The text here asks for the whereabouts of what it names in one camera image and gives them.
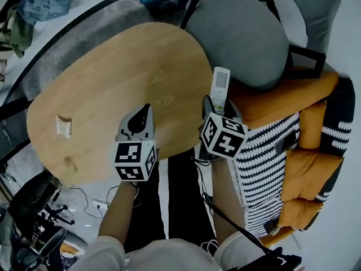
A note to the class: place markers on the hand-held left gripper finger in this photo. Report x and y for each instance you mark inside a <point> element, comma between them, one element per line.
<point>151,126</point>
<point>124,126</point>

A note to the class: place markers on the black glass-door fridge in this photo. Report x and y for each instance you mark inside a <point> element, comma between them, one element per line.
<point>8,128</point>

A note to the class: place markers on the grey shell armchair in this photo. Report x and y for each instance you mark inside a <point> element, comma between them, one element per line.
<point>316,10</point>

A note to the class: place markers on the oval wooden table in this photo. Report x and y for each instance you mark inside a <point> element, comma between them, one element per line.
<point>112,80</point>

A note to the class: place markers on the person's light grey shirt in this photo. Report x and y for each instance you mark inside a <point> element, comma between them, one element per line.
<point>169,255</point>

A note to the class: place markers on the grey round cushion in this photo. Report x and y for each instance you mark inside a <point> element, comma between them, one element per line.
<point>239,38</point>

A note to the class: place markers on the white remote control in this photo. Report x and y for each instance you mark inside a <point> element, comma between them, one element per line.
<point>221,80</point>

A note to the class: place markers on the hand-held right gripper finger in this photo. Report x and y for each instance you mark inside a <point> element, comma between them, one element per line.
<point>207,106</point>
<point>232,112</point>

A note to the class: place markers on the person's right forearm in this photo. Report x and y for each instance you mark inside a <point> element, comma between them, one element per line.
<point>228,185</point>

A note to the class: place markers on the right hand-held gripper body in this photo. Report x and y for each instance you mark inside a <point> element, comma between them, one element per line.
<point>225,140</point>

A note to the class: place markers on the translucent green cup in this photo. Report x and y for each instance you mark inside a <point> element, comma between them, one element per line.
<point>70,169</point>

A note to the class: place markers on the white orange egg cushion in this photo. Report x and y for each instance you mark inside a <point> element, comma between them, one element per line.
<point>70,248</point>

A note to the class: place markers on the person's left forearm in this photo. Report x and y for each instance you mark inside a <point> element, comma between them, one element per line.
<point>118,207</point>

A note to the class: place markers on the dark smartphone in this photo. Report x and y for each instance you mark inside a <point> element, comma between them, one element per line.
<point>286,143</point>

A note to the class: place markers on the person's black trousers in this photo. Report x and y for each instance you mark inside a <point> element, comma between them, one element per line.
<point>183,193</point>

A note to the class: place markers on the black white striped blanket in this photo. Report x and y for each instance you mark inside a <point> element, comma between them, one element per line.
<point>259,179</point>

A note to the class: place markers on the white power strip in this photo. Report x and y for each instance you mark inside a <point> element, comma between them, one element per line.
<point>100,204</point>

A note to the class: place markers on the orange sofa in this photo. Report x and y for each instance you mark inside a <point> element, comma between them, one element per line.
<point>307,176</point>

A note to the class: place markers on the clear bag of cotton swabs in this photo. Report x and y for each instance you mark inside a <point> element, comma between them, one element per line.
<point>63,126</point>

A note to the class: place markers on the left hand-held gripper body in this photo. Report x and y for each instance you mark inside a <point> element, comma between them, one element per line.
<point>128,154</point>

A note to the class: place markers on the black electronics box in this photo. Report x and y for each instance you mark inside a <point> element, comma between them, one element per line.
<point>282,262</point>

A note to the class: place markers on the grey swivel office chair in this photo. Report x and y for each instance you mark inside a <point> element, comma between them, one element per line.
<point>50,244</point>

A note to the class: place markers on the black white patterned cushion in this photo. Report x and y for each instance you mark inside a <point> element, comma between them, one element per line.
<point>338,114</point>

